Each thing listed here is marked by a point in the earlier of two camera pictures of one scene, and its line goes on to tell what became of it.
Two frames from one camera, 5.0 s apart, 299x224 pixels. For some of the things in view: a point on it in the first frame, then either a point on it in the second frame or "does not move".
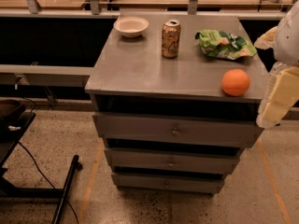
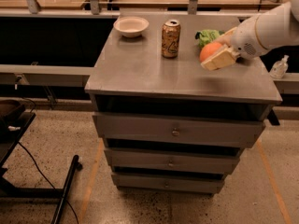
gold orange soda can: x=170 y=38 does not move
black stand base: x=15 y=119 does not move
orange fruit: x=235 y=82 → x=208 y=49
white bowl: x=131 y=26 does not move
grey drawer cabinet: x=175 y=98 does not move
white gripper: x=288 y=41 → x=246 y=38
